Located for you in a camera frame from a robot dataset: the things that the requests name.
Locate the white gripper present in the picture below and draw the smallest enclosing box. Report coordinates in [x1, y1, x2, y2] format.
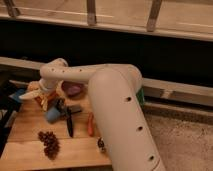
[19, 79, 58, 100]

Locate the yellow banana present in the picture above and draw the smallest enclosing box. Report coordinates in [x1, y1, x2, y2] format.
[28, 81, 58, 111]

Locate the black handled metal scoop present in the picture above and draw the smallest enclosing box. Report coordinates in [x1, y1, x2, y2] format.
[56, 98, 74, 137]

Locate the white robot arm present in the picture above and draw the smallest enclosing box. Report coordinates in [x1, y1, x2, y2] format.
[21, 58, 166, 171]

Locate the red bowl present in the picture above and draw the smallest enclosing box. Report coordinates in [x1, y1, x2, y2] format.
[35, 91, 58, 106]

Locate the purple bowl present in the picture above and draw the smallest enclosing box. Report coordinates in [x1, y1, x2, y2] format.
[61, 82, 84, 97]

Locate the blue object at left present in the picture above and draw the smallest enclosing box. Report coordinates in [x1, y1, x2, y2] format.
[9, 88, 26, 103]

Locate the grey eraser block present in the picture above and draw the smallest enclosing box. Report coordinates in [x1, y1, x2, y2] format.
[68, 105, 82, 114]

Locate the bunch of dark grapes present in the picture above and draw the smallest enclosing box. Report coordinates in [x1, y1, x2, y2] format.
[38, 131, 60, 160]

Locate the wooden cutting board table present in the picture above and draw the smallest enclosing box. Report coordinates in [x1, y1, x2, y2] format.
[0, 88, 111, 171]

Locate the orange carrot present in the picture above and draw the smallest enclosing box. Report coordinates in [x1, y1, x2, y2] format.
[87, 113, 94, 136]

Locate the green plastic tray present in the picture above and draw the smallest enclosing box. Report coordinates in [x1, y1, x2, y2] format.
[136, 88, 145, 106]

